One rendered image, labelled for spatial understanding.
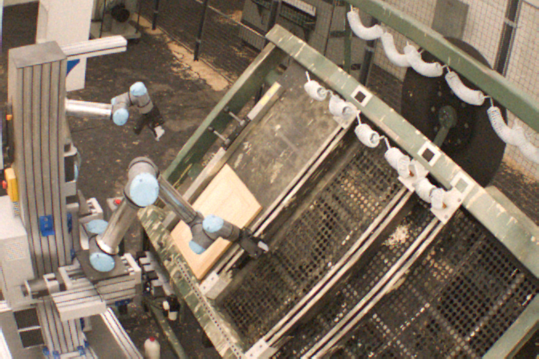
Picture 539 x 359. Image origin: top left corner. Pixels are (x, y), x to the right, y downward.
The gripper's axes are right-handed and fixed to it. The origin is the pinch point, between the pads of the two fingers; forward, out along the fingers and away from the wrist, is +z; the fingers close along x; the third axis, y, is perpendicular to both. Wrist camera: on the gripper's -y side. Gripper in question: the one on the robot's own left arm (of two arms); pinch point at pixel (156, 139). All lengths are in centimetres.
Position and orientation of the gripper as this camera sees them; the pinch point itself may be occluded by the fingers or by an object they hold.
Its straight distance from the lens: 313.0
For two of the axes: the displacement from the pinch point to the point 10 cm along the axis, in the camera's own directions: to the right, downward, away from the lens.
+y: 8.0, -5.4, 2.5
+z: 2.4, 6.8, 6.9
